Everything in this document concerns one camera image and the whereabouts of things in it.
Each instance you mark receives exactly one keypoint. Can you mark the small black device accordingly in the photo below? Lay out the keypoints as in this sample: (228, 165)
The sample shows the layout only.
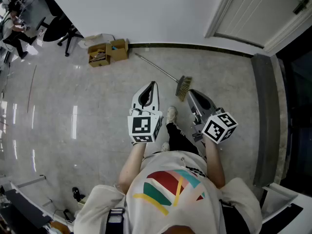
(76, 192)

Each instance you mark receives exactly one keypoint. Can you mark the large open cardboard box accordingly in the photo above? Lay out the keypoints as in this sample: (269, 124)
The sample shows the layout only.
(119, 51)

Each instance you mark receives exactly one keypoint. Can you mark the grey stone threshold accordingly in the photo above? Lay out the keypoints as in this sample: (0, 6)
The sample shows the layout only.
(264, 118)

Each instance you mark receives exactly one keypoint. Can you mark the white paper bag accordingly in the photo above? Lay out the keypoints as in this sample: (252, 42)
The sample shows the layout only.
(97, 38)

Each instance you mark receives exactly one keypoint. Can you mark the person's black striped trousers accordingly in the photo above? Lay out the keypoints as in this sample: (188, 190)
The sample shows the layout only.
(178, 138)

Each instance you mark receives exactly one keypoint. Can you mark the white door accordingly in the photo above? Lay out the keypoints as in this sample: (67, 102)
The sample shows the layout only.
(256, 11)
(219, 11)

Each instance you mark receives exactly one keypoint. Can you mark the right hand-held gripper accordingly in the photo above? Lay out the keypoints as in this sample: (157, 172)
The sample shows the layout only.
(217, 129)

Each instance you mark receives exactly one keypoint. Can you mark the person's right forearm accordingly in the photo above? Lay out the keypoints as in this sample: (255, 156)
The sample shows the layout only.
(214, 162)

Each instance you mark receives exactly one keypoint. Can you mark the open cardboard box with papers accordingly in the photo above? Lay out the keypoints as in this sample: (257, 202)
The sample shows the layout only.
(98, 58)

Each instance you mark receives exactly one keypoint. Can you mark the white desk with black equipment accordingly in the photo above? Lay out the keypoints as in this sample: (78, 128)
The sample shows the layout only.
(22, 208)

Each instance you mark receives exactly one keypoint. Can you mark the person's left forearm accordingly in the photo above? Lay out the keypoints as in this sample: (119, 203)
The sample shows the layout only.
(131, 164)

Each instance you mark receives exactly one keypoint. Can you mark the black office chair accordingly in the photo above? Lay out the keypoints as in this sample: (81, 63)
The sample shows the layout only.
(57, 28)

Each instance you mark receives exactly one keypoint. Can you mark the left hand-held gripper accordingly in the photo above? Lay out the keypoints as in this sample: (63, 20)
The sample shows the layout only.
(141, 127)

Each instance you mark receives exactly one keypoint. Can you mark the person's white printed shirt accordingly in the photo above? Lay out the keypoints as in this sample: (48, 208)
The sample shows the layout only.
(170, 203)

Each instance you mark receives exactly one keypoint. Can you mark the white table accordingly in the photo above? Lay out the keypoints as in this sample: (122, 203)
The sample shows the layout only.
(278, 203)

